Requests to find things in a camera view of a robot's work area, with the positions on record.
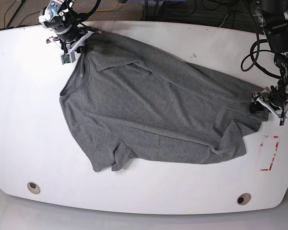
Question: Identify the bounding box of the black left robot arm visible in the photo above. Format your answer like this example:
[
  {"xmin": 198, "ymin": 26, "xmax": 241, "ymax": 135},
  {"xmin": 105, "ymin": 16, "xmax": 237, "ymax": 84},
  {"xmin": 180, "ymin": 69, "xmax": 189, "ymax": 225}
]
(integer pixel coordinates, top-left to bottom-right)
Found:
[{"xmin": 248, "ymin": 0, "xmax": 288, "ymax": 119}]

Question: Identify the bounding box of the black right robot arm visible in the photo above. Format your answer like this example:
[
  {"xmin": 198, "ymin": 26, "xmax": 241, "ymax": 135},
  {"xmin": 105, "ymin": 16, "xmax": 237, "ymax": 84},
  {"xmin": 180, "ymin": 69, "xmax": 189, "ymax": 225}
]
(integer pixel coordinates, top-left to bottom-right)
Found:
[{"xmin": 38, "ymin": 0, "xmax": 100, "ymax": 51}]

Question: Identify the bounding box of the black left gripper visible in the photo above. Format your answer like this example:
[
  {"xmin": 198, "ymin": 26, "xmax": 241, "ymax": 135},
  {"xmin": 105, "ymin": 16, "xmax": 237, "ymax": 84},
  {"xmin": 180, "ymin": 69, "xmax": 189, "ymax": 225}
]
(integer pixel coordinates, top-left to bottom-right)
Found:
[{"xmin": 249, "ymin": 91, "xmax": 288, "ymax": 114}]

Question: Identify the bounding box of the red tape rectangle marking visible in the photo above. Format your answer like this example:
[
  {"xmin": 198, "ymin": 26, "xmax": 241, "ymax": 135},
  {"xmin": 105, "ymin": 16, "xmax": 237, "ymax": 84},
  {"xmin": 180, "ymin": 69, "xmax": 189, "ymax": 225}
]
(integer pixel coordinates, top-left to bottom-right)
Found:
[{"xmin": 257, "ymin": 135, "xmax": 280, "ymax": 172}]

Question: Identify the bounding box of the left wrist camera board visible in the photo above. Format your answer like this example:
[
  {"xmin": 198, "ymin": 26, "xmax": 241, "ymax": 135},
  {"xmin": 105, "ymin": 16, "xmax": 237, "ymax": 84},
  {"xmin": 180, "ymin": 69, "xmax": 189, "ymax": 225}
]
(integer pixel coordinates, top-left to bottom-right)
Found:
[{"xmin": 277, "ymin": 118, "xmax": 285, "ymax": 126}]

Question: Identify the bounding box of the grey t-shirt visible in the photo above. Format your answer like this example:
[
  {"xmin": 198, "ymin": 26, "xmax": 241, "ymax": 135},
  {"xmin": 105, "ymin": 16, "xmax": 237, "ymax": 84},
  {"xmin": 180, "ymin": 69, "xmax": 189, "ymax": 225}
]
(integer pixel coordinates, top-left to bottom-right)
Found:
[{"xmin": 60, "ymin": 32, "xmax": 269, "ymax": 172}]

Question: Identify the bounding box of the left table cable grommet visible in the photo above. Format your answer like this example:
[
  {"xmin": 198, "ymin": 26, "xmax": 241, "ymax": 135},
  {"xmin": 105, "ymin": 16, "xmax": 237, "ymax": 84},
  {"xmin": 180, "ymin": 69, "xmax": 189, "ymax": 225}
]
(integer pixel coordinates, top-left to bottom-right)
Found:
[{"xmin": 27, "ymin": 182, "xmax": 41, "ymax": 195}]

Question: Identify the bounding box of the yellow cable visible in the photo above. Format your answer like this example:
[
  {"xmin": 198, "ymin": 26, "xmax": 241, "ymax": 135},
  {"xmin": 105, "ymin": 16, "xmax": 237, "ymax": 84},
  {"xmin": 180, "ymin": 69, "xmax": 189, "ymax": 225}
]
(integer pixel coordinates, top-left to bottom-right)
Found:
[{"xmin": 96, "ymin": 0, "xmax": 122, "ymax": 12}]

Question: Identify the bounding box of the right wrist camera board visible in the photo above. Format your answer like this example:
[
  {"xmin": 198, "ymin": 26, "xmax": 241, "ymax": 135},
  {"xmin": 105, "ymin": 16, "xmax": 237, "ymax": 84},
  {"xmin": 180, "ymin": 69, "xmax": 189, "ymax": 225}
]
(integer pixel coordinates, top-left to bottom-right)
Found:
[{"xmin": 60, "ymin": 53, "xmax": 76, "ymax": 65}]

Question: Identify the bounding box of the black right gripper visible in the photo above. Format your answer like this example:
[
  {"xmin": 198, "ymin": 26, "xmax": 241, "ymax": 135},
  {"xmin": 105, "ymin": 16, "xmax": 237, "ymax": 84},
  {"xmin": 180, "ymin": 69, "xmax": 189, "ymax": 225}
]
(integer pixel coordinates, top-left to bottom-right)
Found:
[{"xmin": 57, "ymin": 27, "xmax": 82, "ymax": 47}]

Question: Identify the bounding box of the table cable grommet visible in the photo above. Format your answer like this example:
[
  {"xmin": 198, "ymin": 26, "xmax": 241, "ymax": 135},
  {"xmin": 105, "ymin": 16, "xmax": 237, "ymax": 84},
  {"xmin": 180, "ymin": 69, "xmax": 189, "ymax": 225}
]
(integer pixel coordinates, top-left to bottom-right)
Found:
[
  {"xmin": 237, "ymin": 193, "xmax": 252, "ymax": 206},
  {"xmin": 27, "ymin": 182, "xmax": 41, "ymax": 195}
]

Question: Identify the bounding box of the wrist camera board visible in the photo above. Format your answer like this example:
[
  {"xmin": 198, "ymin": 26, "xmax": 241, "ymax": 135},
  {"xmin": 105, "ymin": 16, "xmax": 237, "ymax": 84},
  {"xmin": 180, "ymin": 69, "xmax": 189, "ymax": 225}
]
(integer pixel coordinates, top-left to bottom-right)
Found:
[
  {"xmin": 277, "ymin": 118, "xmax": 285, "ymax": 126},
  {"xmin": 60, "ymin": 53, "xmax": 76, "ymax": 65}
]

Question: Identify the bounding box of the right table cable grommet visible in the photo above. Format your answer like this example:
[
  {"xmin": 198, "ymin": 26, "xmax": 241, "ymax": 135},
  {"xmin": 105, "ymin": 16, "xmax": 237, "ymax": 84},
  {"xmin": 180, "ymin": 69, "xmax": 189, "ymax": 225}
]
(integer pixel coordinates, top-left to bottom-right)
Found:
[{"xmin": 237, "ymin": 193, "xmax": 252, "ymax": 206}]

